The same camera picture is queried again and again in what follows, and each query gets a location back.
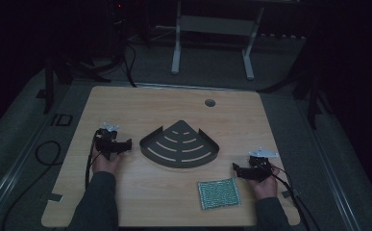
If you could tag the metal floor rail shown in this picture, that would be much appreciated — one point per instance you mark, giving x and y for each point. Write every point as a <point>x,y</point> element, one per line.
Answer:
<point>10,183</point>
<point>337,179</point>

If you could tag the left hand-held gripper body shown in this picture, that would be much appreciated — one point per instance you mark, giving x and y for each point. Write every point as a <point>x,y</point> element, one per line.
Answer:
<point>108,144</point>

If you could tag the grey tape piece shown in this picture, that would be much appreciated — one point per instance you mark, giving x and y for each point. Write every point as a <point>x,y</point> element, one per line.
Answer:
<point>290,193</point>
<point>54,197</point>

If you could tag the white metal desk frame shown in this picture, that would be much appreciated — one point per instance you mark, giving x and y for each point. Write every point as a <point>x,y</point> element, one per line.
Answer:
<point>217,27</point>

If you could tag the green dish cloth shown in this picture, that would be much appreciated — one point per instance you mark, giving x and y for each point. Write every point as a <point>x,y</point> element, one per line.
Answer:
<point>219,193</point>

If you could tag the person's left hand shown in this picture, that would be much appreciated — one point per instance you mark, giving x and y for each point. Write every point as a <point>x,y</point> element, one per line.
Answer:
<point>105,163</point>

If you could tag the black metal corner shelf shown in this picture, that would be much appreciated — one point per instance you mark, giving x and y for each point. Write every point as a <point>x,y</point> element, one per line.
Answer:
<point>180,146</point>

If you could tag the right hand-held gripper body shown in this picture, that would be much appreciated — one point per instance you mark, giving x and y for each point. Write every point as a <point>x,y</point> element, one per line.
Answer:
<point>259,168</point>

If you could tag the black metal stand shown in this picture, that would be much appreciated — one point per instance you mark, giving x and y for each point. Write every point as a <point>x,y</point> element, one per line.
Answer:
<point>49,86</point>
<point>311,99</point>

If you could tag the person's right hand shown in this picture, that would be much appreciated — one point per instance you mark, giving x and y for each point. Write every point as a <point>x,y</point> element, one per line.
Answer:
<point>266,187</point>

